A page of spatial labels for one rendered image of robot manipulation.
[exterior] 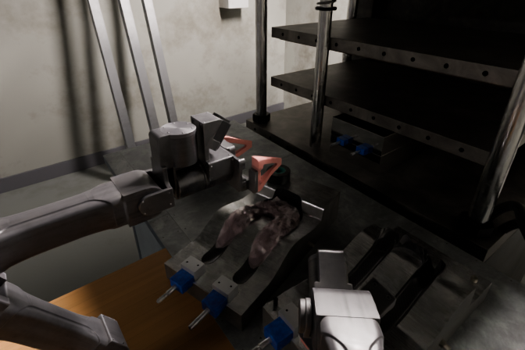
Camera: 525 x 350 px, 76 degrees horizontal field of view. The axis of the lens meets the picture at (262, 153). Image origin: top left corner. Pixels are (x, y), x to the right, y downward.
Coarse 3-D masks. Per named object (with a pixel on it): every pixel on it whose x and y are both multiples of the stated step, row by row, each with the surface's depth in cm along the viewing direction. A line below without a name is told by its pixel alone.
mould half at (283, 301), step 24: (360, 240) 85; (384, 264) 78; (408, 264) 77; (432, 264) 86; (456, 264) 86; (360, 288) 77; (432, 288) 72; (456, 288) 71; (480, 288) 80; (264, 312) 72; (432, 312) 68; (456, 312) 68; (408, 336) 67; (432, 336) 66
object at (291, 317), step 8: (288, 304) 69; (280, 312) 68; (288, 312) 68; (296, 312) 68; (280, 320) 67; (288, 320) 66; (296, 320) 66; (264, 328) 66; (272, 328) 66; (280, 328) 66; (288, 328) 66; (296, 328) 65; (272, 336) 64; (280, 336) 64; (288, 336) 65; (296, 336) 66; (264, 344) 64; (272, 344) 65; (280, 344) 64
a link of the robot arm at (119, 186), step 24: (96, 192) 50; (120, 192) 50; (144, 192) 51; (24, 216) 45; (48, 216) 45; (72, 216) 46; (96, 216) 48; (120, 216) 50; (144, 216) 52; (0, 240) 41; (24, 240) 43; (48, 240) 45; (72, 240) 47; (0, 264) 42
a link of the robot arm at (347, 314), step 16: (320, 288) 40; (320, 304) 37; (336, 304) 37; (352, 304) 37; (368, 304) 37; (320, 320) 35; (336, 320) 34; (352, 320) 34; (368, 320) 34; (320, 336) 34; (336, 336) 32; (352, 336) 32; (368, 336) 32
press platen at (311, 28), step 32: (288, 32) 159; (352, 32) 152; (384, 32) 152; (416, 32) 152; (448, 32) 152; (480, 32) 152; (416, 64) 113; (448, 64) 105; (480, 64) 98; (512, 64) 97
